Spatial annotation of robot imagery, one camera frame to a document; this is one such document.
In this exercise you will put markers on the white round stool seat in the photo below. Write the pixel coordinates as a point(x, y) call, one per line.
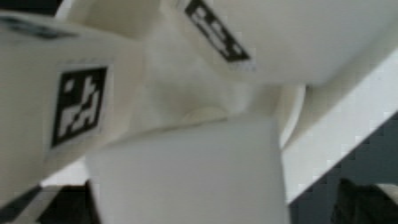
point(188, 94)

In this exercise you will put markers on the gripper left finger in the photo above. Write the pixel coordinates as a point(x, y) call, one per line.
point(72, 209)

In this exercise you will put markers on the white right fence rail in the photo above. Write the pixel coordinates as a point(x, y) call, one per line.
point(349, 107)

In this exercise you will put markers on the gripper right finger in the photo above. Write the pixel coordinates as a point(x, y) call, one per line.
point(367, 203)

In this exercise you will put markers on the white stool leg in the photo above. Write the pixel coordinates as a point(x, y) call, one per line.
point(70, 73)
point(284, 41)
point(195, 175)

